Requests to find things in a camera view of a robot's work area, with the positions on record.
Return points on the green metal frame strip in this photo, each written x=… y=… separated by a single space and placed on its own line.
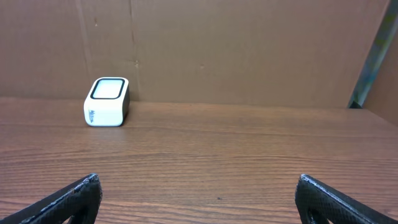
x=376 y=55

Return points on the white barcode scanner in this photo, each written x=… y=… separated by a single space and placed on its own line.
x=107 y=103

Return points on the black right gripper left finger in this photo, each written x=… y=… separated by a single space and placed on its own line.
x=78 y=202

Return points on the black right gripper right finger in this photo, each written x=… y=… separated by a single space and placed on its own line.
x=317 y=202

